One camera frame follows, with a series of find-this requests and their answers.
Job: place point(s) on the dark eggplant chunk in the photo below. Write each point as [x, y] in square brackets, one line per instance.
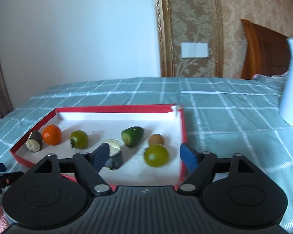
[115, 157]

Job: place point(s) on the small eggplant chunk on side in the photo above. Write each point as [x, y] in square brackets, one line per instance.
[34, 142]

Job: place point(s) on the red cardboard box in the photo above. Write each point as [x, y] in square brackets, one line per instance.
[141, 175]

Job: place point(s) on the pale pillow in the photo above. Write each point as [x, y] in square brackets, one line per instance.
[268, 76]

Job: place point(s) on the green cucumber piece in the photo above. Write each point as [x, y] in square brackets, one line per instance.
[132, 136]

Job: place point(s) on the white wall switch panel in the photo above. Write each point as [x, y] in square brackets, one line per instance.
[194, 50]

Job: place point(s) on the small orange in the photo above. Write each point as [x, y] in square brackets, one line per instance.
[51, 135]

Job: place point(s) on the green tomato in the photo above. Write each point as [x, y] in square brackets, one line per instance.
[156, 156]
[79, 139]

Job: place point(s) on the green plaid bed sheet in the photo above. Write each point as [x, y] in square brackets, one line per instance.
[222, 117]

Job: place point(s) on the gold framed wallpaper panel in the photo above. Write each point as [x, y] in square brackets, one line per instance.
[193, 17]

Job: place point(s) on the wooden headboard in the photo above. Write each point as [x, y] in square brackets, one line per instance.
[263, 53]

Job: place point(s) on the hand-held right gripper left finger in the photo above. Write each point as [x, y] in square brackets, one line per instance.
[101, 157]

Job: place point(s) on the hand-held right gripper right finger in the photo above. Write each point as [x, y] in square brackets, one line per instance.
[189, 157]

